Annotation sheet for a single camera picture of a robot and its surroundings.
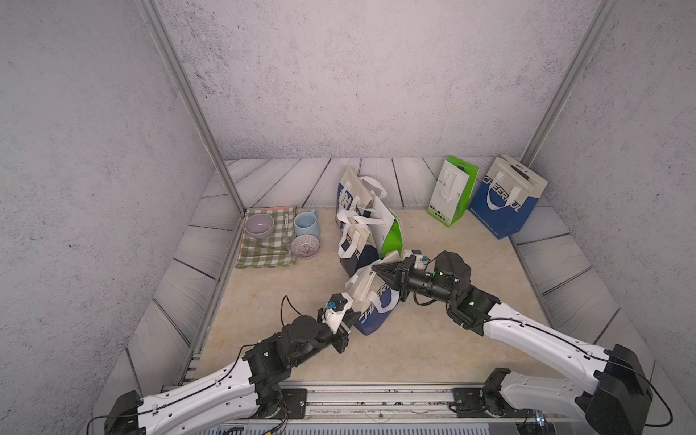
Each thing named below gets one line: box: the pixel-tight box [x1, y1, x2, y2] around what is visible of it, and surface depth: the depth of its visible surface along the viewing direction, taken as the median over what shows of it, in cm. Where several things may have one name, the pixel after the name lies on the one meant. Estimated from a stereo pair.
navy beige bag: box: [338, 223, 379, 278], surface depth 86 cm
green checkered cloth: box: [235, 205, 297, 269], surface depth 110 cm
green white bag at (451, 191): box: [425, 155, 480, 228], surface depth 104 cm
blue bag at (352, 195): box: [335, 166, 373, 233], surface depth 100 cm
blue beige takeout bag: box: [468, 154, 550, 241], surface depth 103 cm
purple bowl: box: [244, 213, 275, 240], surface depth 113 cm
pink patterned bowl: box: [290, 233, 321, 259], surface depth 107 cm
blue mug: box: [293, 209, 321, 237], surface depth 110 cm
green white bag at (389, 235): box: [368, 195, 405, 260], surface depth 89 cm
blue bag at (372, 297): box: [345, 266, 401, 337], surface depth 72 cm
